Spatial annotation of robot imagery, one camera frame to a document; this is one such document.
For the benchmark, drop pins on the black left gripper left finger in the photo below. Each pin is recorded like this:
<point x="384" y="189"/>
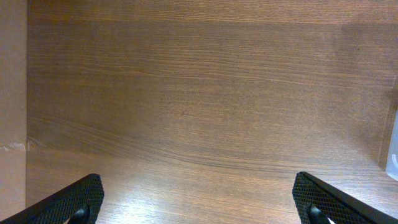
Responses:
<point x="79" y="202"/>

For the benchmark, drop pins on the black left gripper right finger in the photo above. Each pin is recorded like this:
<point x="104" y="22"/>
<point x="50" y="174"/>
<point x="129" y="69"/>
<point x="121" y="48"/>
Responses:
<point x="319" y="202"/>

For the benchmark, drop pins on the clear plastic container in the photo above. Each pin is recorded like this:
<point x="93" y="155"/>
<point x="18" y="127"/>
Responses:
<point x="392" y="165"/>

